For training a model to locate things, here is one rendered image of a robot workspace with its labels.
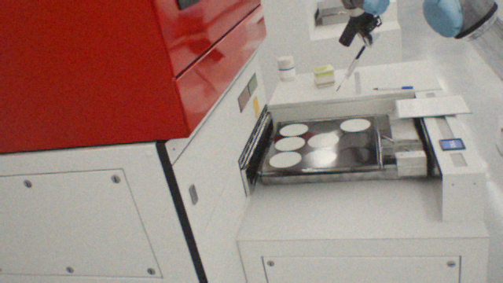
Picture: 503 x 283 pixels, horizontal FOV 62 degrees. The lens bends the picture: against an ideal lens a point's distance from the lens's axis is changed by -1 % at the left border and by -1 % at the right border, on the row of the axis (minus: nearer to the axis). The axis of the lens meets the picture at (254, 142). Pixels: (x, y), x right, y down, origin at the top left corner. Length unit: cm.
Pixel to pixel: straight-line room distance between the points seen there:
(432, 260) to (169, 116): 74
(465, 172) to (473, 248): 18
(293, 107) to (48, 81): 96
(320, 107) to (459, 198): 67
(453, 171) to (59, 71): 88
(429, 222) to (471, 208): 10
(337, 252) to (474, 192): 36
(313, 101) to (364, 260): 67
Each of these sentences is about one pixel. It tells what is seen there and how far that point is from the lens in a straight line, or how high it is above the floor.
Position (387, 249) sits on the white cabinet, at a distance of 114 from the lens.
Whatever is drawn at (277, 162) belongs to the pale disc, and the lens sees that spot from 133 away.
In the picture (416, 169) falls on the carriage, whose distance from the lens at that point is 128.
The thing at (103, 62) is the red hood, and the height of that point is 139.
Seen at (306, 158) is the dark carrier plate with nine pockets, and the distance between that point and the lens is 132.
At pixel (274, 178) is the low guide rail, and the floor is 84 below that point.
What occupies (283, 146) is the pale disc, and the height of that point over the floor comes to 90.
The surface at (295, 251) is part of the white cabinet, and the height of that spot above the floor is 78.
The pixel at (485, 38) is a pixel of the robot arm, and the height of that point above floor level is 123.
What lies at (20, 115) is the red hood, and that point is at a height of 131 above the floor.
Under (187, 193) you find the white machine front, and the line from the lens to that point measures 89.
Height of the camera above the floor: 153
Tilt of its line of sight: 25 degrees down
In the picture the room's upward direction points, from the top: 12 degrees counter-clockwise
